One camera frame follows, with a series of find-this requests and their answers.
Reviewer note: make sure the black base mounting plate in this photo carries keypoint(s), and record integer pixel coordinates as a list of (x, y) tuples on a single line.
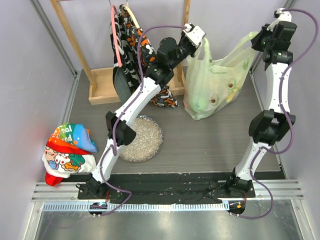
[(167, 188)]

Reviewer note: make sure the glass plate with rice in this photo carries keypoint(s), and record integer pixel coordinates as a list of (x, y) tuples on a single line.
[(147, 143)]

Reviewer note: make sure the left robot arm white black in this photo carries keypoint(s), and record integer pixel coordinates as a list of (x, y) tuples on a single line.
[(120, 134)]

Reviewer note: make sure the wooden clothes hanger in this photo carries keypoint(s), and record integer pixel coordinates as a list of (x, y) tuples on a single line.
[(134, 20)]

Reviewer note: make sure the orange grey camouflage garment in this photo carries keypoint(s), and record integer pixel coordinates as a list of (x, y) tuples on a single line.
[(150, 65)]

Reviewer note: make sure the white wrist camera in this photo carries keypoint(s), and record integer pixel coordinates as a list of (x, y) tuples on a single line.
[(194, 34), (281, 15)]

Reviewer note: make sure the wooden clothes rack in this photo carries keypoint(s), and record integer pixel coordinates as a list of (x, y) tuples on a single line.
[(101, 90)]

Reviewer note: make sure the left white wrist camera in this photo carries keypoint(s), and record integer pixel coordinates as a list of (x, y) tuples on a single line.
[(194, 34)]

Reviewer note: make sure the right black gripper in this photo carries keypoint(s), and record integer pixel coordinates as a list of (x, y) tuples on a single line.
[(261, 39)]

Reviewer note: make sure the green avocado print plastic bag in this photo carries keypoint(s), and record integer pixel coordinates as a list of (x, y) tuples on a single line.
[(220, 80)]

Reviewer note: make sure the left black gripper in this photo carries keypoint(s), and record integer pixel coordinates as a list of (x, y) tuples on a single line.
[(194, 50)]

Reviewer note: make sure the white slotted cable duct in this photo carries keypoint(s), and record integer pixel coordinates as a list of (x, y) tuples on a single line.
[(90, 206)]

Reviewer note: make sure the colourful cartoon print cloth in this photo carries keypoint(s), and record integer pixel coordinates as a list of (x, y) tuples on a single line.
[(69, 150)]

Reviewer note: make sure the pink clothes hanger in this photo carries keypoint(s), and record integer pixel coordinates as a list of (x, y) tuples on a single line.
[(113, 12)]

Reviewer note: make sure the black white zebra garment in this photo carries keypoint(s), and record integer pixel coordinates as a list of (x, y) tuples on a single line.
[(119, 78)]

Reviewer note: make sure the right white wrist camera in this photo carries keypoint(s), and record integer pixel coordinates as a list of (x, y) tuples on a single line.
[(281, 15)]

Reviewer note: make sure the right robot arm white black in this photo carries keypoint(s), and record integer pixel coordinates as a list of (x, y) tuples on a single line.
[(274, 122)]

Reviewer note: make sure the green fake lime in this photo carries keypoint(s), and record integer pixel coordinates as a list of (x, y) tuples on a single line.
[(201, 104)]

